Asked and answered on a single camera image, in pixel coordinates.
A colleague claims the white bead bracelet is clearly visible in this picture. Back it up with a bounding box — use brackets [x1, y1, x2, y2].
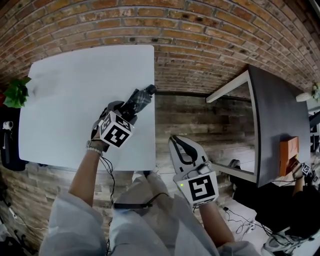
[85, 145, 104, 157]

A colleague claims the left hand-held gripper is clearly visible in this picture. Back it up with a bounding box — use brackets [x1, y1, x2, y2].
[91, 100, 139, 149]

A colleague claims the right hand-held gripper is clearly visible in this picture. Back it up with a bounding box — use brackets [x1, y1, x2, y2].
[168, 134, 220, 209]

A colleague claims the person's light grey clothing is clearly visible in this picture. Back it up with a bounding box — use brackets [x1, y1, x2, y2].
[38, 172, 254, 256]

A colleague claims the person's left forearm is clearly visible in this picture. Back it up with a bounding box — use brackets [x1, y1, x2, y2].
[67, 149, 104, 209]

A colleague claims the green leafy plant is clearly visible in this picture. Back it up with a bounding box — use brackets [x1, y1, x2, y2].
[2, 76, 33, 109]

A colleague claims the orange box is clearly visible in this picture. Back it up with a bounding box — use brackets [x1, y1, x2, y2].
[279, 135, 300, 177]

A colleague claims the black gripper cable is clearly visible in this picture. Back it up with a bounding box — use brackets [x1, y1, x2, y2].
[99, 155, 116, 256]

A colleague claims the dark grey table white frame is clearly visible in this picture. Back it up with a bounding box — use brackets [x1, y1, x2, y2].
[205, 63, 313, 189]

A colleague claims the person's left hand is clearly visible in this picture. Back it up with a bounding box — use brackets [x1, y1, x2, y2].
[90, 121, 110, 152]

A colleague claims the black strap pack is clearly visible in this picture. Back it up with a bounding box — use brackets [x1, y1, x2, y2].
[113, 192, 171, 210]

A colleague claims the black floor cable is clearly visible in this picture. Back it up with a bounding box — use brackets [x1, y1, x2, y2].
[221, 205, 278, 237]

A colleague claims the person's right forearm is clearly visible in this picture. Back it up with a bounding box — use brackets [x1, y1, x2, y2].
[198, 199, 236, 249]

